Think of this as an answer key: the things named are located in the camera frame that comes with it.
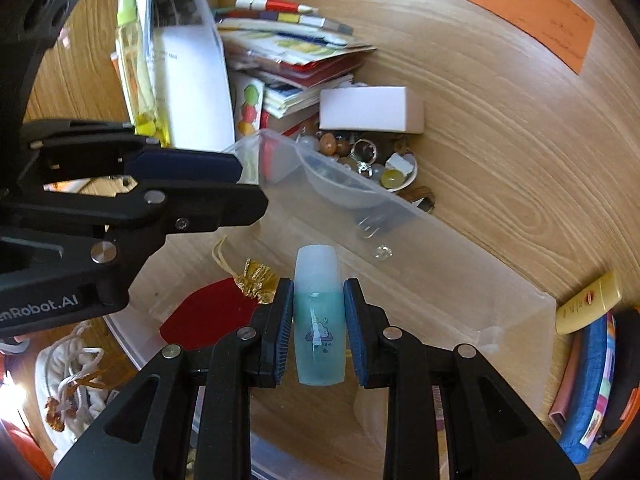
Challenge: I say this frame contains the white drawstring bag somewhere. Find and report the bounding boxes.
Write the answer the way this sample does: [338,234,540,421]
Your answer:
[35,322,136,461]

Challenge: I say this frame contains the brown and black trinket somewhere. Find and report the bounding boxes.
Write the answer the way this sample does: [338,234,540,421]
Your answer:
[407,186,436,211]

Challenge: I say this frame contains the white bowl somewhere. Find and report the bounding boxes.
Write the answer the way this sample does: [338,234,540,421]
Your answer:
[300,152,419,209]

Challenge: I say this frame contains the bowl of small trinkets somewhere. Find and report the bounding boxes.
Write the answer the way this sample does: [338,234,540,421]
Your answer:
[300,120,416,191]

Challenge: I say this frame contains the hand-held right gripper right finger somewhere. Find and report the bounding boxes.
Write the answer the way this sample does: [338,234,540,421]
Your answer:
[342,277,581,480]

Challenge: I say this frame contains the light blue bottle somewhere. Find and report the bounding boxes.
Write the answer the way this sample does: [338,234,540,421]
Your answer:
[292,244,347,387]

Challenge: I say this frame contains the small white box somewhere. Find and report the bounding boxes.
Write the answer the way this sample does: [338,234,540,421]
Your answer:
[319,86,426,134]

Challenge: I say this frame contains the wooden desktop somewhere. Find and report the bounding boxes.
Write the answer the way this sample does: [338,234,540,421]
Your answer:
[22,0,638,480]

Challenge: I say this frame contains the pink case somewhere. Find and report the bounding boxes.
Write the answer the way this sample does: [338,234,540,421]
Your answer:
[548,332,583,431]

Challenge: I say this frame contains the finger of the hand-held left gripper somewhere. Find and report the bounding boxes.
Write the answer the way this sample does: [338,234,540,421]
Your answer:
[0,180,269,281]
[20,119,243,191]

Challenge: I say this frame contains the yellow tube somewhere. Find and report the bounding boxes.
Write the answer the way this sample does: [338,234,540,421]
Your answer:
[555,271,623,336]

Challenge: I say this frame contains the silver ring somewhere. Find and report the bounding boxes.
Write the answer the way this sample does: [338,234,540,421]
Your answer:
[350,139,377,165]

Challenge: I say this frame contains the yellow and purple pen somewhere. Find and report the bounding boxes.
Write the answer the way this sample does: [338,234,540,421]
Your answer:
[215,7,353,36]

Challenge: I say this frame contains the white folded paper sheet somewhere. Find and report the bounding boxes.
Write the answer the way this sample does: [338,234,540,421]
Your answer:
[134,0,237,152]

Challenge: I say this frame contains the stack of booklets and cards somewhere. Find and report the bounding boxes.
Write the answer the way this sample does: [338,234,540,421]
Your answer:
[215,17,378,121]

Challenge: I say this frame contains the blue pencil case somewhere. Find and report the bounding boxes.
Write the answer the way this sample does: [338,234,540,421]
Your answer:
[557,312,616,465]

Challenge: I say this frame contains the red and white pen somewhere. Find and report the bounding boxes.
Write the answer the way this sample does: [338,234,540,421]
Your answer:
[235,0,321,16]

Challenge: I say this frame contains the black case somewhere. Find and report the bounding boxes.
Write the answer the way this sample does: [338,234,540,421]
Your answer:
[597,309,640,446]

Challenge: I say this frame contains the clear plastic storage bin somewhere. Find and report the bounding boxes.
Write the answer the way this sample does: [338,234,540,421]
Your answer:
[102,129,558,480]

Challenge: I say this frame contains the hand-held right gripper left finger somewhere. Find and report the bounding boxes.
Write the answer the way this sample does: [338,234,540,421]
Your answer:
[50,277,296,480]

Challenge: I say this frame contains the fruit sticker sheet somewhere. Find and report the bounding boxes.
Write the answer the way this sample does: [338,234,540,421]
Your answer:
[234,72,265,138]

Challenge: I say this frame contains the yellow spray bottle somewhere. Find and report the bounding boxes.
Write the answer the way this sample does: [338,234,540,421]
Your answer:
[114,0,173,147]

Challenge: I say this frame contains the orange cloth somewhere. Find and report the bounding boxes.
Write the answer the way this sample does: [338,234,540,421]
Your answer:
[0,410,56,480]

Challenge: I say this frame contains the red velvet pouch gold trim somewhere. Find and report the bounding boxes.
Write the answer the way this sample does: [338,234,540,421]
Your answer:
[159,237,277,348]

